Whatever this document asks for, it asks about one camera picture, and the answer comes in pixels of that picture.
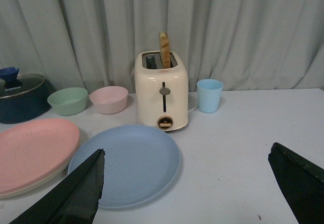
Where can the glass pot lid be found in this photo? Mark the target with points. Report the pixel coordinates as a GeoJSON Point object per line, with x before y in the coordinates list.
{"type": "Point", "coordinates": [15, 84]}

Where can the pink plate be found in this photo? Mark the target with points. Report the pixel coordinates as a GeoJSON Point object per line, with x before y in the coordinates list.
{"type": "Point", "coordinates": [35, 149]}

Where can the blue plate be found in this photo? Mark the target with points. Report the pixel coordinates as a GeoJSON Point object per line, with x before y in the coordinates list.
{"type": "Point", "coordinates": [140, 163]}

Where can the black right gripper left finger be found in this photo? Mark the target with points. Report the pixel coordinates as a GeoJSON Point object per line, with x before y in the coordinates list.
{"type": "Point", "coordinates": [75, 199]}

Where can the dark blue saucepan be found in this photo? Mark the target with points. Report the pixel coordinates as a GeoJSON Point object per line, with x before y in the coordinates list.
{"type": "Point", "coordinates": [27, 106]}

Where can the light blue cup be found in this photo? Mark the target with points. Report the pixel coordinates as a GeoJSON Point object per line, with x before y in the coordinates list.
{"type": "Point", "coordinates": [209, 92]}

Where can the green bowl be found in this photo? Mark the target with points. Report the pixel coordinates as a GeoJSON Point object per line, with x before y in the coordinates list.
{"type": "Point", "coordinates": [69, 101]}

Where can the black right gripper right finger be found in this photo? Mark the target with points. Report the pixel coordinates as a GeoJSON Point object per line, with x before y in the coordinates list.
{"type": "Point", "coordinates": [300, 181]}

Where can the cream toaster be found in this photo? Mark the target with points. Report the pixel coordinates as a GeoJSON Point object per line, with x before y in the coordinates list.
{"type": "Point", "coordinates": [162, 93]}

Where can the grey curtain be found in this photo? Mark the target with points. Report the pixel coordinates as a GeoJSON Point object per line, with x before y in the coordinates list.
{"type": "Point", "coordinates": [246, 44]}

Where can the toast slice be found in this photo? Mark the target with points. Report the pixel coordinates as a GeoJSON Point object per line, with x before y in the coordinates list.
{"type": "Point", "coordinates": [164, 49]}

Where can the pink bowl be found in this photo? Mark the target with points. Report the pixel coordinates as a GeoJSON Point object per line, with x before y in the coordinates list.
{"type": "Point", "coordinates": [109, 100]}

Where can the beige plate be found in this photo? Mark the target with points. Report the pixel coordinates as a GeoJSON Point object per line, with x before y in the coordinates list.
{"type": "Point", "coordinates": [42, 181]}

